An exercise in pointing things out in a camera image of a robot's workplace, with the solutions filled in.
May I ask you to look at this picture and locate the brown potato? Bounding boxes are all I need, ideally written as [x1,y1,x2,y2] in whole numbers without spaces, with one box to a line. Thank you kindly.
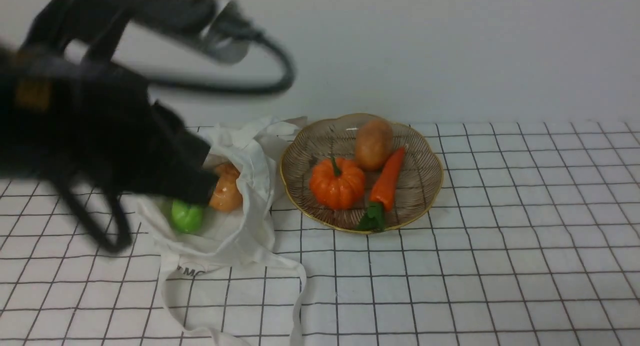
[354,117,394,172]
[208,163,243,213]

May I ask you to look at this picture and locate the orange carrot with leaves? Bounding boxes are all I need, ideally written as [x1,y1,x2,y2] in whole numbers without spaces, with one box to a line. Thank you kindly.
[356,147,406,232]

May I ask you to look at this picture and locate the small orange pumpkin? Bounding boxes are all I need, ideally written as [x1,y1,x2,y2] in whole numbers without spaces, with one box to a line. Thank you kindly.
[309,156,366,210]

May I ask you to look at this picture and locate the green cucumber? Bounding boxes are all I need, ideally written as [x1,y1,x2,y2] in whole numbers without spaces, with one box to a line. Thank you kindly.
[170,199,205,235]

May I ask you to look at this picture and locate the white grid tablecloth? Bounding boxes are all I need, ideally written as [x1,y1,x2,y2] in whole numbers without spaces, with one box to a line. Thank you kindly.
[0,122,640,346]

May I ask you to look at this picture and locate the black cable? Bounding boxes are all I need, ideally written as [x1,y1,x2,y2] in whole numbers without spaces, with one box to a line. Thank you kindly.
[145,31,297,97]

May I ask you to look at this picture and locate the white cloth tote bag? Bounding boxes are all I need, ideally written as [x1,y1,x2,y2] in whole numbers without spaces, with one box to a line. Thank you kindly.
[131,115,309,346]

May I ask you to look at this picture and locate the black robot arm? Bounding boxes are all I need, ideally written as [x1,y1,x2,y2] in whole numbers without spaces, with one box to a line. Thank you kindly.
[1,0,292,205]

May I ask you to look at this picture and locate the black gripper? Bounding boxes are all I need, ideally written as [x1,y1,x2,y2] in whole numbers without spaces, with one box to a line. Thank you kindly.
[1,47,219,207]

